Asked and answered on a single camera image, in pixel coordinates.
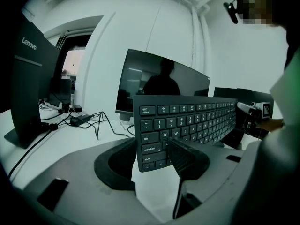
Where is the thick black monitor cable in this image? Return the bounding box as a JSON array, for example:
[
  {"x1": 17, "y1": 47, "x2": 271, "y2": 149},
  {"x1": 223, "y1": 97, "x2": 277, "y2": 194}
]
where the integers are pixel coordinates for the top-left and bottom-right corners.
[{"x1": 8, "y1": 123, "x2": 59, "y2": 178}]

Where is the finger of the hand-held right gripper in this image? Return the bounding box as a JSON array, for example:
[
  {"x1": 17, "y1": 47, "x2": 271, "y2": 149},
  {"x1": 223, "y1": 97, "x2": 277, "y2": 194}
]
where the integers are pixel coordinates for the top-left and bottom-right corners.
[{"x1": 236, "y1": 101, "x2": 254, "y2": 114}]

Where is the black monitor with logo back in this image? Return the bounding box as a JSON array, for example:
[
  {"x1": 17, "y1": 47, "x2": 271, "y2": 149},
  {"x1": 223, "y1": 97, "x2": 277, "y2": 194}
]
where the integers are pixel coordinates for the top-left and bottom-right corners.
[{"x1": 4, "y1": 15, "x2": 60, "y2": 150}]

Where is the black monitor with square base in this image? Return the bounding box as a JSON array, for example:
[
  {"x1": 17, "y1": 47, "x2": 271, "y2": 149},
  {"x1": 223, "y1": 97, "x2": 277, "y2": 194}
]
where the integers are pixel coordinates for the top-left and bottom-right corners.
[{"x1": 213, "y1": 87, "x2": 275, "y2": 150}]

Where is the black keyboard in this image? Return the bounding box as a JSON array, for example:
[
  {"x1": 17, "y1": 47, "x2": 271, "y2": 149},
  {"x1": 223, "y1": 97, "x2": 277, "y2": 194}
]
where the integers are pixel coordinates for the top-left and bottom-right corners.
[{"x1": 132, "y1": 95, "x2": 238, "y2": 173}]

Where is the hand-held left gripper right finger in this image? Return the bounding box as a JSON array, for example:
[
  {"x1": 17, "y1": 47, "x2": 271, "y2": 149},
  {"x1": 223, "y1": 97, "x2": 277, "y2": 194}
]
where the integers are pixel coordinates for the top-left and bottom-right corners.
[{"x1": 167, "y1": 137, "x2": 210, "y2": 180}]

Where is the black power adapter brick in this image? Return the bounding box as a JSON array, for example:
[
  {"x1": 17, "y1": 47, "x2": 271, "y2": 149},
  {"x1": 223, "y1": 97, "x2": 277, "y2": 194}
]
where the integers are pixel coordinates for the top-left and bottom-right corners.
[{"x1": 69, "y1": 114, "x2": 91, "y2": 127}]

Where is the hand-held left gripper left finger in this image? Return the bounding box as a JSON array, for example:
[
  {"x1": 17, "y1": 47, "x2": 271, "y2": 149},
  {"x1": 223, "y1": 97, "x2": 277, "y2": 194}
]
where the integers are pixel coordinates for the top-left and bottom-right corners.
[{"x1": 94, "y1": 137, "x2": 137, "y2": 192}]

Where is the black head-worn camera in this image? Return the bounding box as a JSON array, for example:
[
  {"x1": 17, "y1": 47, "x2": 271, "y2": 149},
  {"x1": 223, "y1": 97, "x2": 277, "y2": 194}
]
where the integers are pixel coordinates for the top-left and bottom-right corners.
[{"x1": 223, "y1": 1, "x2": 240, "y2": 25}]

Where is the thin black looped cable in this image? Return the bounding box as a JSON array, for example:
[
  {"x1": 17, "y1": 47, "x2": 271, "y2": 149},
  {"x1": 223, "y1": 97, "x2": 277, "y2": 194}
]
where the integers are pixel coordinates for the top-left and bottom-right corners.
[{"x1": 84, "y1": 111, "x2": 132, "y2": 141}]

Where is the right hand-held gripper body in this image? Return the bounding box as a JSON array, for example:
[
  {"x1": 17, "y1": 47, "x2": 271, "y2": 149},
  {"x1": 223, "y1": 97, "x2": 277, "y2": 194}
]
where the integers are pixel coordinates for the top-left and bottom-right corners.
[{"x1": 247, "y1": 100, "x2": 275, "y2": 129}]

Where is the person's right forearm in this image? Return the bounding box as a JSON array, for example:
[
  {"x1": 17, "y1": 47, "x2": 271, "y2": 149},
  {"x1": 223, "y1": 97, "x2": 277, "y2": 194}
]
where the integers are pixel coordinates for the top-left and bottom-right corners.
[{"x1": 256, "y1": 118, "x2": 285, "y2": 133}]

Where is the white wall pipe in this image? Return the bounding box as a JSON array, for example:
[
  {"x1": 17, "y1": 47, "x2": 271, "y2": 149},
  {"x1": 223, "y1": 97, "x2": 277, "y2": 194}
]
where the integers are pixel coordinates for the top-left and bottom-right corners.
[{"x1": 190, "y1": 0, "x2": 211, "y2": 79}]

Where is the black computer monitor dark screen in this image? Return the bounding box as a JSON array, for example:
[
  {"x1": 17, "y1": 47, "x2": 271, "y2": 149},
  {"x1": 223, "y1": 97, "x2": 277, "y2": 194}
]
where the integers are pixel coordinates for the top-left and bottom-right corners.
[{"x1": 115, "y1": 48, "x2": 211, "y2": 127}]

